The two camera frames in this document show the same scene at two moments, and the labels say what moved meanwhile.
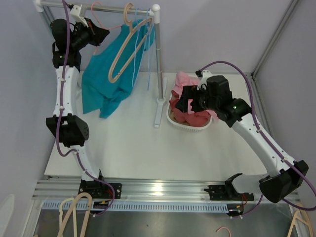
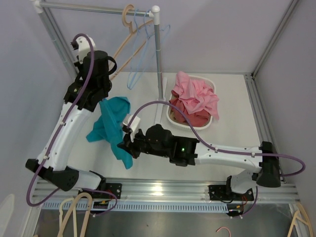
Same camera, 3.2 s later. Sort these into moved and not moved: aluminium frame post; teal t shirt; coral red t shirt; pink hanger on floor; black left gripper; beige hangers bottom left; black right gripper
Moved: black left gripper; teal t shirt; black right gripper
Not moved: aluminium frame post; pink hanger on floor; beige hangers bottom left; coral red t shirt
